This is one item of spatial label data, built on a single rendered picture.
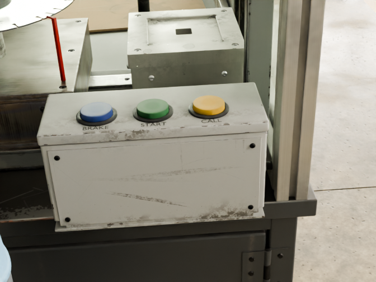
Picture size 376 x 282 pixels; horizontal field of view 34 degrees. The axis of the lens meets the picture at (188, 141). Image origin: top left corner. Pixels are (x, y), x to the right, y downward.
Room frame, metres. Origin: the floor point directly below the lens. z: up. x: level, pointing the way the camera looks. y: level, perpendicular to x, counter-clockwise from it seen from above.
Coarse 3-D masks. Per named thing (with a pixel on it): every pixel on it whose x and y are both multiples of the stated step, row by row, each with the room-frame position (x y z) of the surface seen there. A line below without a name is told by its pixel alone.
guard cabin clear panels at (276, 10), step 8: (232, 0) 1.29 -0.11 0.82; (232, 8) 1.29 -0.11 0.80; (272, 40) 0.84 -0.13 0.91; (272, 48) 0.84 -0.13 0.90; (272, 56) 0.84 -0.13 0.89; (272, 64) 0.83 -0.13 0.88; (272, 72) 0.83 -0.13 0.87; (272, 80) 0.83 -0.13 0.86; (272, 88) 0.82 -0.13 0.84; (272, 96) 0.82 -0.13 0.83; (272, 104) 0.82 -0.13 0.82; (272, 112) 0.82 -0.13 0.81; (272, 120) 0.81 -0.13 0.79
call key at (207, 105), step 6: (204, 96) 0.69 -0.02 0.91; (210, 96) 0.69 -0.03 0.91; (216, 96) 0.68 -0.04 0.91; (198, 102) 0.67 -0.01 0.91; (204, 102) 0.67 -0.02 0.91; (210, 102) 0.67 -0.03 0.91; (216, 102) 0.67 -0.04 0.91; (222, 102) 0.67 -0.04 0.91; (198, 108) 0.66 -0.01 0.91; (204, 108) 0.66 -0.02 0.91; (210, 108) 0.65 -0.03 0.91; (216, 108) 0.65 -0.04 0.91; (222, 108) 0.66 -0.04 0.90; (204, 114) 0.65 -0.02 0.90; (210, 114) 0.65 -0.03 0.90
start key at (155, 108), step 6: (144, 102) 0.68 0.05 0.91; (150, 102) 0.67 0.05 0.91; (156, 102) 0.67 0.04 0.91; (162, 102) 0.67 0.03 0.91; (138, 108) 0.66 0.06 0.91; (144, 108) 0.66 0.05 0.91; (150, 108) 0.66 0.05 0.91; (156, 108) 0.66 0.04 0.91; (162, 108) 0.66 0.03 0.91; (168, 108) 0.66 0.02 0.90; (138, 114) 0.66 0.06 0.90; (144, 114) 0.65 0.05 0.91; (150, 114) 0.65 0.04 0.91; (156, 114) 0.65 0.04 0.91; (162, 114) 0.65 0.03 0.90
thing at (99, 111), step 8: (88, 104) 0.68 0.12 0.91; (96, 104) 0.68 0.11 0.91; (104, 104) 0.68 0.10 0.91; (80, 112) 0.66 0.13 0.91; (88, 112) 0.65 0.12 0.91; (96, 112) 0.65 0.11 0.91; (104, 112) 0.65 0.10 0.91; (112, 112) 0.66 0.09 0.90; (88, 120) 0.65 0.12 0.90; (96, 120) 0.64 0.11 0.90
